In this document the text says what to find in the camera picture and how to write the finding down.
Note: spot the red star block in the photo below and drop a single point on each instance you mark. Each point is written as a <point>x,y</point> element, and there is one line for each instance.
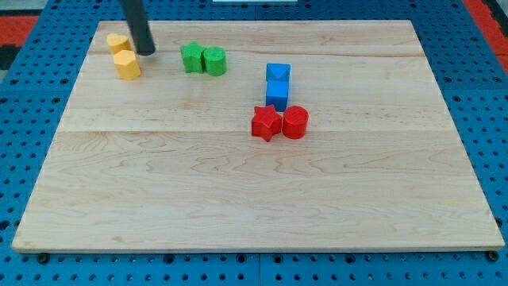
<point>266,122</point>

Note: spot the green cylinder block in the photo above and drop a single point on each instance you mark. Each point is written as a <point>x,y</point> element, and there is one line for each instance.
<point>215,60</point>

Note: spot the green star block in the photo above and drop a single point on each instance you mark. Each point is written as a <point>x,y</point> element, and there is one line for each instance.
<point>193,57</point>

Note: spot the blue triangle block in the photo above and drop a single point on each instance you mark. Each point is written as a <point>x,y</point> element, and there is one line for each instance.
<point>278,72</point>

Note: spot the yellow hexagon block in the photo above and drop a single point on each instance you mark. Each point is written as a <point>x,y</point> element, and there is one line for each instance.
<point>127,65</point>

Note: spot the yellow heart block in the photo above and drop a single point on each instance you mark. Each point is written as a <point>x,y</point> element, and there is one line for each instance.
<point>117,42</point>

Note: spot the light wooden board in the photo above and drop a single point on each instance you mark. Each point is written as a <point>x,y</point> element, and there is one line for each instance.
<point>166,163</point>

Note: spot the blue cube block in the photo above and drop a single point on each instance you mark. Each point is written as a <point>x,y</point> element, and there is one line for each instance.
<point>277,94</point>

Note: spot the red cylinder block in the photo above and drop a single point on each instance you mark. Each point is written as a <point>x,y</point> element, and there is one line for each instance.
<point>295,119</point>

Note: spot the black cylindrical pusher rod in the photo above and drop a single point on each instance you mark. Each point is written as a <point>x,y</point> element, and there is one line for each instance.
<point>137,21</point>

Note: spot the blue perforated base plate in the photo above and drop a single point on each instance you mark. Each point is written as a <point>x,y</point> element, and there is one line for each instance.
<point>39,81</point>

